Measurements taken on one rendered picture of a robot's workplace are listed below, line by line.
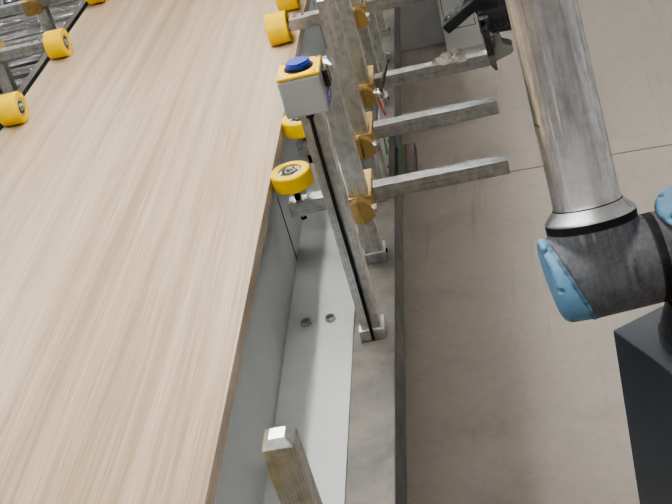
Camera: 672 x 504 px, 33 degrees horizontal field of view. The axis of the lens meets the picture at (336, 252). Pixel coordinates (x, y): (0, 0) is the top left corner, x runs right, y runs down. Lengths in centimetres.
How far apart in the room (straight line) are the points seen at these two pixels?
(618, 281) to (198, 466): 74
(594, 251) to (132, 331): 75
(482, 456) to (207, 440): 130
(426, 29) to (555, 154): 334
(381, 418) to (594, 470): 96
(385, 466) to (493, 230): 196
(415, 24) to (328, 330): 307
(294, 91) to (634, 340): 75
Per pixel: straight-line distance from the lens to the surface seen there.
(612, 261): 185
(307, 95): 177
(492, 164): 218
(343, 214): 188
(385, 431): 181
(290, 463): 121
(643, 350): 203
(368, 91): 258
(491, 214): 372
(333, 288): 234
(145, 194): 232
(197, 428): 161
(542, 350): 307
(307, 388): 208
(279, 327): 220
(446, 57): 264
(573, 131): 183
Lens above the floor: 184
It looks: 30 degrees down
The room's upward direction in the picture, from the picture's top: 16 degrees counter-clockwise
